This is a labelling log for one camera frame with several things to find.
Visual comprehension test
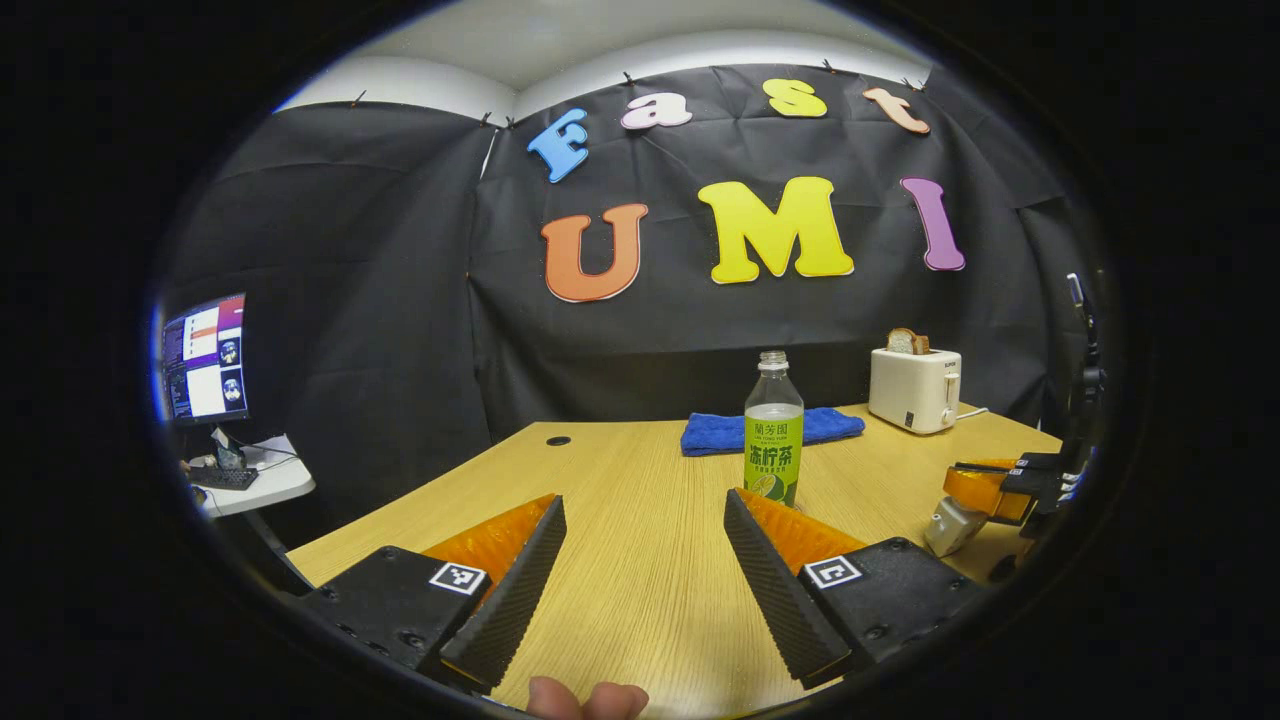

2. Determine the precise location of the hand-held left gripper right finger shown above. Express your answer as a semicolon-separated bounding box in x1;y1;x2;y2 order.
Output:
723;487;988;691

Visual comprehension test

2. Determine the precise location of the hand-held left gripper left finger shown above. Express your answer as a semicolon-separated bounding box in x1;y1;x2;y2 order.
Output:
300;493;568;696

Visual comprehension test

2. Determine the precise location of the clear green-label water bottle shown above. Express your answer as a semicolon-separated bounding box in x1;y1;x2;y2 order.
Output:
743;350;805;508

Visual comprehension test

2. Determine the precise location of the white toaster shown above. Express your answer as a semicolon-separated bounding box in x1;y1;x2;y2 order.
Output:
868;347;963;436

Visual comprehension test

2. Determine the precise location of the blue towel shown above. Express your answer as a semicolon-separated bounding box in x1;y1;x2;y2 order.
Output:
680;406;867;458

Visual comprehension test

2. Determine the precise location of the white side table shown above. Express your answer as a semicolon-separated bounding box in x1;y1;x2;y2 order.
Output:
188;433;317;519

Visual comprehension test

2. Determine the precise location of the black keyboard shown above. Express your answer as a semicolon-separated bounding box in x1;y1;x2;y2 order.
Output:
190;464;260;492

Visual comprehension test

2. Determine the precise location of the black backdrop cloth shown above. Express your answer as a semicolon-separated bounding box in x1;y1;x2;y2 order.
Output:
160;62;1101;526

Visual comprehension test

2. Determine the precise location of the computer monitor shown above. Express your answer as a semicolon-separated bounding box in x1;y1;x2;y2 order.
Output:
160;292;249;426

